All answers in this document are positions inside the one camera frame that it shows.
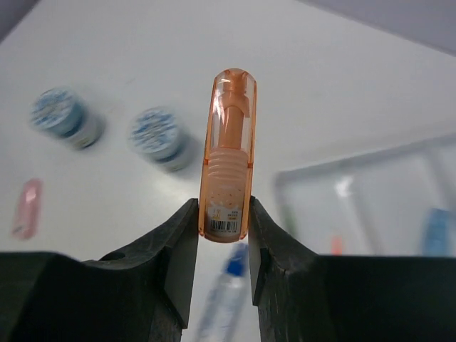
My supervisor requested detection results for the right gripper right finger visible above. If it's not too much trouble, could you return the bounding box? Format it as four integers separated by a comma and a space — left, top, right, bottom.
249, 198, 455, 341

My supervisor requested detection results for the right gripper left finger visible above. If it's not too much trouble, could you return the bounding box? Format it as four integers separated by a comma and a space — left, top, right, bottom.
1, 199, 198, 341

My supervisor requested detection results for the orange highlighter pen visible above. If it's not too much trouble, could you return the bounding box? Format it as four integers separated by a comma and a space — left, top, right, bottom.
331, 235, 343, 255

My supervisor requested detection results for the orange transparent eraser case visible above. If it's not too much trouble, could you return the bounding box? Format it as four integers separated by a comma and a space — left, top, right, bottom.
198, 68, 257, 243

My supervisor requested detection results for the clear blue-cap spray bottle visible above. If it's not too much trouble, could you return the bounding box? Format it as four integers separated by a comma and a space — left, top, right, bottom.
195, 243, 248, 341

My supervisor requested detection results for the white divided plastic tray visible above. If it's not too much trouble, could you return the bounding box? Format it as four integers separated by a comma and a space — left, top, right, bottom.
275, 135, 455, 256

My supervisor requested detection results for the pink transparent eraser case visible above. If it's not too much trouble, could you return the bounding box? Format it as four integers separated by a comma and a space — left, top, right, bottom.
11, 178, 43, 240

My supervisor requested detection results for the blue transparent eraser case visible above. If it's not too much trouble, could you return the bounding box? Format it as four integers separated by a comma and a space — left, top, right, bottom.
420, 208, 454, 257

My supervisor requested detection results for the right blue ink jar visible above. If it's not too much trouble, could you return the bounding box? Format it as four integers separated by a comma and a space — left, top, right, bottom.
128, 106, 197, 172

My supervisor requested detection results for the blue ink jar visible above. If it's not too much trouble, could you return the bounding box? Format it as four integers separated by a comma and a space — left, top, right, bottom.
128, 106, 197, 172
29, 87, 104, 150

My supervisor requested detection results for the left blue ink jar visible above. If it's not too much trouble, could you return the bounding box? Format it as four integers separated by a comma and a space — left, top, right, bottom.
29, 87, 104, 150

